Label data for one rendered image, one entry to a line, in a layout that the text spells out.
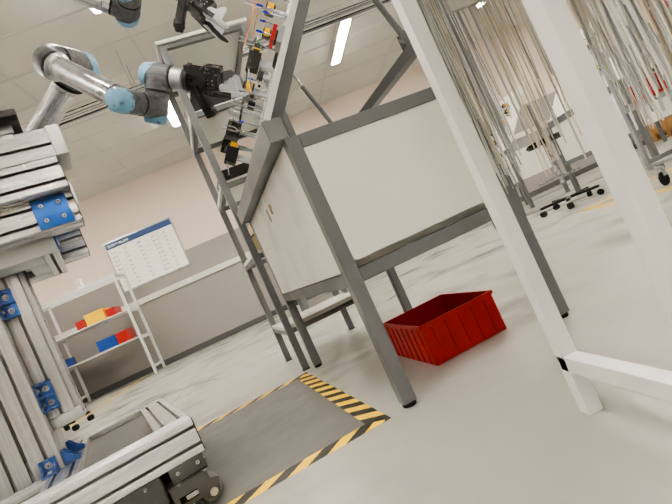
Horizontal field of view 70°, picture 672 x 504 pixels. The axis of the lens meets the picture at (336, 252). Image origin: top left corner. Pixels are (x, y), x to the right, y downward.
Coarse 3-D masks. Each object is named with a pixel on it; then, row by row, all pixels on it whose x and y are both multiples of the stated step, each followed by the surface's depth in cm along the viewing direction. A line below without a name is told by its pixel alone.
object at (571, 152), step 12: (600, 24) 490; (588, 48) 486; (600, 48) 477; (612, 96) 440; (648, 108) 430; (660, 108) 432; (552, 120) 525; (576, 120) 495; (624, 120) 439; (636, 120) 425; (648, 120) 429; (552, 132) 536; (564, 132) 518; (576, 132) 502; (648, 132) 423; (564, 144) 526; (576, 144) 509; (588, 144) 493; (648, 144) 424; (564, 156) 534; (576, 156) 517; (576, 180) 535
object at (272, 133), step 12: (276, 120) 131; (264, 132) 131; (276, 132) 130; (264, 144) 136; (276, 144) 133; (252, 156) 156; (264, 156) 142; (276, 156) 145; (252, 168) 164; (264, 168) 152; (252, 180) 172; (264, 180) 168; (252, 192) 181; (240, 204) 219; (252, 204) 201; (240, 216) 234
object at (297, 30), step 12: (300, 0) 153; (300, 12) 152; (300, 24) 152; (300, 36) 151; (288, 48) 150; (288, 60) 149; (288, 72) 149; (288, 84) 148; (276, 96) 147; (276, 108) 146
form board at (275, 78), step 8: (296, 0) 137; (288, 8) 174; (296, 8) 137; (288, 16) 136; (288, 24) 136; (288, 32) 135; (288, 40) 135; (280, 48) 134; (280, 56) 134; (280, 64) 133; (280, 72) 133; (272, 80) 137; (272, 88) 132; (272, 96) 132; (264, 104) 207; (272, 104) 131; (264, 112) 143; (264, 120) 131; (248, 168) 237
